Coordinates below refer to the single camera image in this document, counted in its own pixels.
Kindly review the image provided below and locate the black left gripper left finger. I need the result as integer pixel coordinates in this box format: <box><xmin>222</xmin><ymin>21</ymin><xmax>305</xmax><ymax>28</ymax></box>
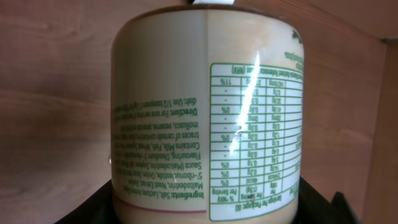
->
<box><xmin>55</xmin><ymin>180</ymin><xmax>120</xmax><ymax>224</ymax></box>

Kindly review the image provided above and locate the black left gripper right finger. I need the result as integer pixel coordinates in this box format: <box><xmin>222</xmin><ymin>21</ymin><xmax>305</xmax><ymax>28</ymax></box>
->
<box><xmin>292</xmin><ymin>177</ymin><xmax>362</xmax><ymax>224</ymax></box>

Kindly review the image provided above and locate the green cap bottle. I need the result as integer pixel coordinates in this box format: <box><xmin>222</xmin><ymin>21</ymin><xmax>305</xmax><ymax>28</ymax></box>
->
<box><xmin>111</xmin><ymin>1</ymin><xmax>304</xmax><ymax>223</ymax></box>

